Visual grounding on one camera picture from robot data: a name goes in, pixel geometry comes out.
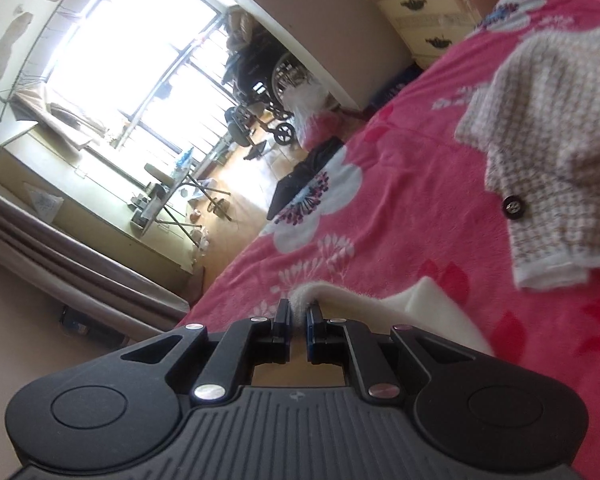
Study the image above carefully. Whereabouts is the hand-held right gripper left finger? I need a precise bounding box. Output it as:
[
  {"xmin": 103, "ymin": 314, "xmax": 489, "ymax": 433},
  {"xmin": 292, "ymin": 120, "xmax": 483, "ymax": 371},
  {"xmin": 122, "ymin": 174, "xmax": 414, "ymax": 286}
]
[{"xmin": 120, "ymin": 299, "xmax": 294, "ymax": 404}]

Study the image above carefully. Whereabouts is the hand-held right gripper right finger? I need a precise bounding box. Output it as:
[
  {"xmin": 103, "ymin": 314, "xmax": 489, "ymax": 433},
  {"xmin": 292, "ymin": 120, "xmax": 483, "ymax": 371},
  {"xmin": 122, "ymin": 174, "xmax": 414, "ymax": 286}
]
[{"xmin": 305, "ymin": 301, "xmax": 482, "ymax": 402}]

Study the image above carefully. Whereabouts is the white fluffy garment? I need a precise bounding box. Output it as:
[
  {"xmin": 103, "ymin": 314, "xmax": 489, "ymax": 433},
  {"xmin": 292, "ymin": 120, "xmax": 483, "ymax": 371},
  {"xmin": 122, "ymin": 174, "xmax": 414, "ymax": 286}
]
[{"xmin": 289, "ymin": 281, "xmax": 497, "ymax": 358}]

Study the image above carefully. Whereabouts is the black bag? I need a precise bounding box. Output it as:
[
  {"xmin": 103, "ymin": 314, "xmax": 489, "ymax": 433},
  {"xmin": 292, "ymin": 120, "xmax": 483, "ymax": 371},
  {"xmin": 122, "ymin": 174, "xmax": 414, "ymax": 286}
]
[{"xmin": 266, "ymin": 136, "xmax": 347, "ymax": 221}]

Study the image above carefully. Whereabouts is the folding table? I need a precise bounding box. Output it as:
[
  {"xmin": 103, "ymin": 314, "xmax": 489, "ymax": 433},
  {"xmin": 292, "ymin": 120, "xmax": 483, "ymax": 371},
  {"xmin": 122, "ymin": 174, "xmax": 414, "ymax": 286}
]
[{"xmin": 129, "ymin": 146, "xmax": 234, "ymax": 237}]

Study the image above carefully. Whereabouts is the pink floral blanket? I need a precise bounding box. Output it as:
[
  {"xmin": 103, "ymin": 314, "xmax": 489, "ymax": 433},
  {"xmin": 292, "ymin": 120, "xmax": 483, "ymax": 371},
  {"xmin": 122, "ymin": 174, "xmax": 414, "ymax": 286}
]
[{"xmin": 185, "ymin": 0, "xmax": 600, "ymax": 480}]

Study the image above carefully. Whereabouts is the white plastic bag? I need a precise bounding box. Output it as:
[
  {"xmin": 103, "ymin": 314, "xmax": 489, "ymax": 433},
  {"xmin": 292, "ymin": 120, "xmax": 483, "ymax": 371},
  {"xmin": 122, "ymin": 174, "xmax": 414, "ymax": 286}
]
[{"xmin": 284, "ymin": 84, "xmax": 327, "ymax": 128}]

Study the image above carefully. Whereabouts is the low yellow cabinet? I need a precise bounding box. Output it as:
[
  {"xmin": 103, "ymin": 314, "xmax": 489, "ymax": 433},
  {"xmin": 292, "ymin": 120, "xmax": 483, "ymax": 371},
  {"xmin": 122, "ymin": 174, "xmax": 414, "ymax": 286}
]
[{"xmin": 0, "ymin": 122, "xmax": 207, "ymax": 306}]

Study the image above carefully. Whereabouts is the black wheelchair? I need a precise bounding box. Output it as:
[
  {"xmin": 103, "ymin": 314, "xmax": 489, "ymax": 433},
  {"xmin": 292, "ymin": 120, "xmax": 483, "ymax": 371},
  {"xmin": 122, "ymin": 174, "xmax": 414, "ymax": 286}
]
[{"xmin": 221, "ymin": 7, "xmax": 317, "ymax": 147}]

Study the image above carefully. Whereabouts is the beige checked garment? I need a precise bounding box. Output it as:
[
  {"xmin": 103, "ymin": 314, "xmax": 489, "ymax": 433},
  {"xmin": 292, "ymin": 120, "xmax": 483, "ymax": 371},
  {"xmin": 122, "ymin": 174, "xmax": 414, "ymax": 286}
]
[{"xmin": 454, "ymin": 24, "xmax": 600, "ymax": 292}]

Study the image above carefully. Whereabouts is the cream nightstand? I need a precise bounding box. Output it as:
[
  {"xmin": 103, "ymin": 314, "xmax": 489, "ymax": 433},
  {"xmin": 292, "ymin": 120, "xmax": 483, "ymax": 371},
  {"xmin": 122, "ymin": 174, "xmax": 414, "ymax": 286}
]
[{"xmin": 364, "ymin": 0, "xmax": 487, "ymax": 70}]

